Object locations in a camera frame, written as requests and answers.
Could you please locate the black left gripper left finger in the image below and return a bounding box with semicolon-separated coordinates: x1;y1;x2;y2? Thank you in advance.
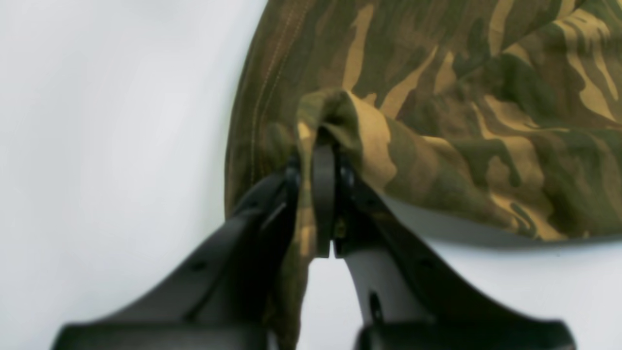
53;161;300;350

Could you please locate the camouflage T-shirt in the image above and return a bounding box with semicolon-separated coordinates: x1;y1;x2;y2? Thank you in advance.
225;0;622;350

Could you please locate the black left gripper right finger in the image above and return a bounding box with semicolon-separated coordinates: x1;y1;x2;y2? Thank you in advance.
311;144;576;350

